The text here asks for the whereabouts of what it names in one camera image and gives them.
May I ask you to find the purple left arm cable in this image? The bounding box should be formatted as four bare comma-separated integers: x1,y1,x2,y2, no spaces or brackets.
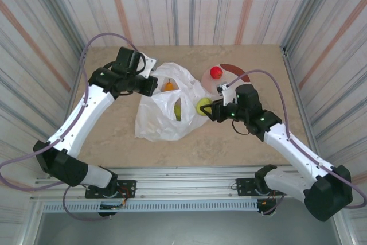
0,32,138,222

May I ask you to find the grey metal panel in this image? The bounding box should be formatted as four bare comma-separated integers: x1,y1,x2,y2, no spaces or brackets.
34,197,343,245

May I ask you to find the green circuit board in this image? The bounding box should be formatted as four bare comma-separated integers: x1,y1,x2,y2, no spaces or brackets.
100,203,127,211

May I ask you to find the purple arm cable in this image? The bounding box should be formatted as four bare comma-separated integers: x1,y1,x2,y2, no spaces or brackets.
219,69,367,216
0,32,138,222

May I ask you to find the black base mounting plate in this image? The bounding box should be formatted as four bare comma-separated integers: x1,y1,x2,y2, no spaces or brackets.
235,177,288,197
84,180,137,199

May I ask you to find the red apple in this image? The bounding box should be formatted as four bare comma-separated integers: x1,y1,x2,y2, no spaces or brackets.
209,66,224,79

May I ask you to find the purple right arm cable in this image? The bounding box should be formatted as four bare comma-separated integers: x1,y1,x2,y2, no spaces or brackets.
219,69,367,216

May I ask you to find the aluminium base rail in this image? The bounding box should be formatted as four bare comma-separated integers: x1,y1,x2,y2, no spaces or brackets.
30,164,342,203

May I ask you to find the white plastic bag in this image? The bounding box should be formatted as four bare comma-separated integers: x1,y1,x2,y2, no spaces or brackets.
134,61,214,142

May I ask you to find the perforated grey cable duct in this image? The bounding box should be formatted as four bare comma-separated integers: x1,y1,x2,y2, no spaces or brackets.
42,200,260,213

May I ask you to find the round pale plate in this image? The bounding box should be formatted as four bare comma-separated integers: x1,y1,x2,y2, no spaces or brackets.
201,63,251,99

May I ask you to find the green fruit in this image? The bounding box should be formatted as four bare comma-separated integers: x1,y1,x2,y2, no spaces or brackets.
196,97,213,117
173,103,183,122

